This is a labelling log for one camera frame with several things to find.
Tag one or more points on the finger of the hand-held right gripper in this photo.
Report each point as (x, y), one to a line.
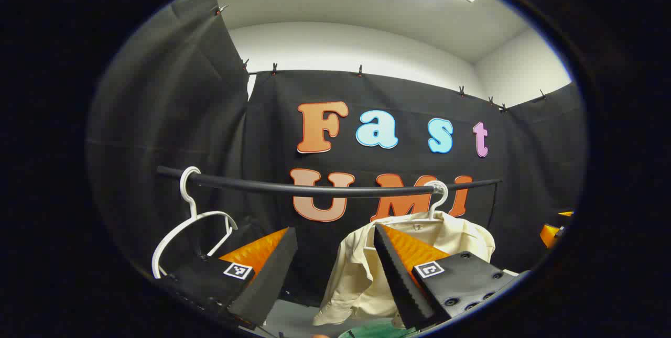
(549, 234)

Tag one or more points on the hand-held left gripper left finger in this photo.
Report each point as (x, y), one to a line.
(267, 285)

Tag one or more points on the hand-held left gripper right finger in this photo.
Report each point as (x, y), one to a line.
(401, 285)

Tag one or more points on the cream shirt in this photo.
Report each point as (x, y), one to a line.
(356, 275)

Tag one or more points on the green laundry hamper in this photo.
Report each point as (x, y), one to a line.
(377, 330)

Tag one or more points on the black clothes rack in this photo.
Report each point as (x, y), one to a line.
(262, 187)

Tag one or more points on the white shirt hanger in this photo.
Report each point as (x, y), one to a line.
(443, 195)

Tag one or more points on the empty white hanger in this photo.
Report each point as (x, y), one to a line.
(193, 208)

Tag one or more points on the row of black backdrop clips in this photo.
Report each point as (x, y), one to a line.
(360, 71)

